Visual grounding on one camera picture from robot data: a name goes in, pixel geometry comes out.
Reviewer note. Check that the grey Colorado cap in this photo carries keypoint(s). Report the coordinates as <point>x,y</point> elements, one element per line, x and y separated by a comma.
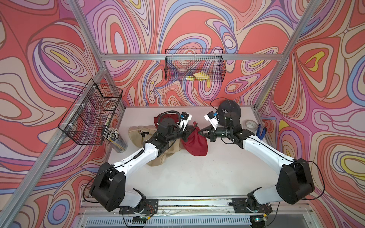
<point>228,106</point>

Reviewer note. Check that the black wire basket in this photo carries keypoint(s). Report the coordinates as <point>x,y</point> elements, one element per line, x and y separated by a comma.
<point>90,115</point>
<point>181,62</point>

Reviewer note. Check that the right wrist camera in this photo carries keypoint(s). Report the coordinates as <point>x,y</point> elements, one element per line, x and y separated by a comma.
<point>212,117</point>

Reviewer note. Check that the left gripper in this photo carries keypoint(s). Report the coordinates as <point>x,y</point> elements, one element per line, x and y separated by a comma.
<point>186,133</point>

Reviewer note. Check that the dark red cap front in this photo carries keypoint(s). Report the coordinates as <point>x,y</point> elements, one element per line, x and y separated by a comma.
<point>175,117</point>

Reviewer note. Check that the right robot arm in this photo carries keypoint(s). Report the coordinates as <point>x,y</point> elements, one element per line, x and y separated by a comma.
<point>295,180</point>

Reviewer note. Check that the clear tape roll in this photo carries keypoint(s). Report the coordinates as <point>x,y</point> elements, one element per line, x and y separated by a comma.
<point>251,125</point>

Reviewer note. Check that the beige cap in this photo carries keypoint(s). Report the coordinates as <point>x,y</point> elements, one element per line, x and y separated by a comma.
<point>175,147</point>
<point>159,160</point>
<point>139,134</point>

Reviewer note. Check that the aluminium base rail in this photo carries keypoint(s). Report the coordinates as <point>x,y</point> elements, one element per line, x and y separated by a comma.
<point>200,212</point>

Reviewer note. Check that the black wire basket left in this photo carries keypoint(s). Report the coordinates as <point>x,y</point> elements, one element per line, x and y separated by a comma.
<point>90,115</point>

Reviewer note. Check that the black wire basket back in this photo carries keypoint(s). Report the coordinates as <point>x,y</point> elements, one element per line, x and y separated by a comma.
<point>181,62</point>

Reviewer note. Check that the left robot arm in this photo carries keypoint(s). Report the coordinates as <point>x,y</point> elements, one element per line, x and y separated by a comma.
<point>108,187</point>

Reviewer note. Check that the cup of pencils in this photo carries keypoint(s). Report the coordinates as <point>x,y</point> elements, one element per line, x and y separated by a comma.
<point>114,137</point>

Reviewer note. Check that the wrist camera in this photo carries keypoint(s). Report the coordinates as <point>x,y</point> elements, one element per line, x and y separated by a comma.
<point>184,120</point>
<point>212,117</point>

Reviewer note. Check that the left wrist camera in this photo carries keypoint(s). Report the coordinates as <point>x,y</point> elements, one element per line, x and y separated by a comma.
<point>184,120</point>

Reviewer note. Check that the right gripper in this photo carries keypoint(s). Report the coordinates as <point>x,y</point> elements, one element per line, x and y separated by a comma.
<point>211,134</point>

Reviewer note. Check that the red Colorado cap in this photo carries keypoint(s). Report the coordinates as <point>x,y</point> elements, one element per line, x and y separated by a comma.
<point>196,144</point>

